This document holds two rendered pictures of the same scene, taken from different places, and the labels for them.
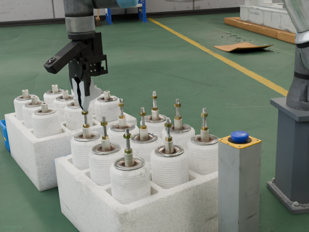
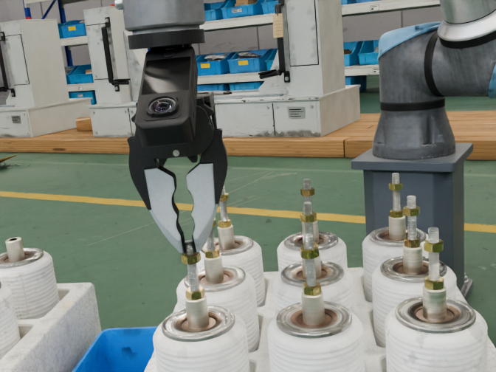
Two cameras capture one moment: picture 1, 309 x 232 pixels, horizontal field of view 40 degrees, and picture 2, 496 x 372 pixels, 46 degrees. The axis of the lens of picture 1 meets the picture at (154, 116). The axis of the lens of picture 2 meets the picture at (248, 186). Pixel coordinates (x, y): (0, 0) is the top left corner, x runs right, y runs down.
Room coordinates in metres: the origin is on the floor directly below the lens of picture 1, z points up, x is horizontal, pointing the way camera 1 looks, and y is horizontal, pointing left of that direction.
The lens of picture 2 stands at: (0.72, 0.58, 0.52)
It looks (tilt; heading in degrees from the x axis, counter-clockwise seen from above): 13 degrees down; 310
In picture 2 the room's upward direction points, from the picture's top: 5 degrees counter-clockwise
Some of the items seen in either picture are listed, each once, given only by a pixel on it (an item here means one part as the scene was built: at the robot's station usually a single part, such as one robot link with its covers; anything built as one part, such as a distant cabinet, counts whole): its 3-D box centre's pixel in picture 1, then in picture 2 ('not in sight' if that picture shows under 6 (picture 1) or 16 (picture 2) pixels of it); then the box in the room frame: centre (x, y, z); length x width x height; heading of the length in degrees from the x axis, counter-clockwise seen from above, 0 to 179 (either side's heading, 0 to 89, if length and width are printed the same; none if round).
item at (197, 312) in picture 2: (86, 132); (197, 311); (1.13, 0.19, 0.26); 0.02 x 0.02 x 0.03
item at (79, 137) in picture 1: (87, 136); (198, 323); (1.13, 0.19, 0.25); 0.08 x 0.08 x 0.01
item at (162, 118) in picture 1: (155, 118); (226, 246); (1.26, 0.00, 0.25); 0.08 x 0.08 x 0.01
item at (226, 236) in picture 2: (155, 114); (226, 237); (1.26, 0.00, 0.26); 0.02 x 0.02 x 0.03
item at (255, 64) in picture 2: not in sight; (254, 60); (4.52, -4.29, 0.36); 0.50 x 0.38 x 0.21; 99
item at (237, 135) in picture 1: (239, 137); not in sight; (0.89, -0.19, 0.32); 0.04 x 0.04 x 0.02
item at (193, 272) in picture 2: (85, 119); (193, 276); (1.13, 0.19, 0.30); 0.01 x 0.01 x 0.08
